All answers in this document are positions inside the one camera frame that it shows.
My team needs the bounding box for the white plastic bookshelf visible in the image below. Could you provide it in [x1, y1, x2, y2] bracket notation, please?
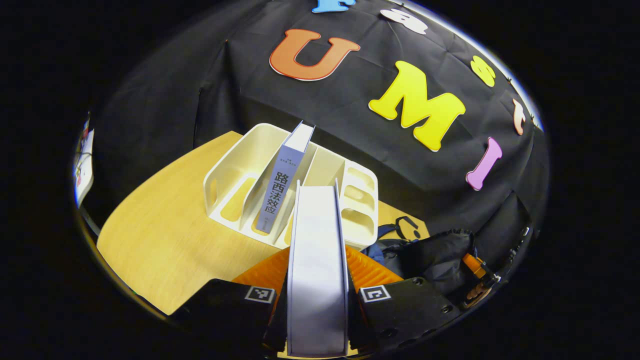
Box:
[203, 123, 379, 251]

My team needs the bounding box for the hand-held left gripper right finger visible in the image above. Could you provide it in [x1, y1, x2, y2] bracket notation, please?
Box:
[345, 245, 462, 352]

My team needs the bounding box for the blue-grey book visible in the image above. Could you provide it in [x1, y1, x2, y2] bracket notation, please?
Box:
[251, 121, 316, 234]

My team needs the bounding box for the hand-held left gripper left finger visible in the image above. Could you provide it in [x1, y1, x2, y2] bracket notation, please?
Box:
[170, 246, 292, 352]

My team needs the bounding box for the blue schoolbag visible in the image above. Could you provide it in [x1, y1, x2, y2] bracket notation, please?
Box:
[360, 216, 476, 297]

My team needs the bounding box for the white book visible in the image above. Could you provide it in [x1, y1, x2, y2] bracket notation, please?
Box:
[286, 180, 349, 358]

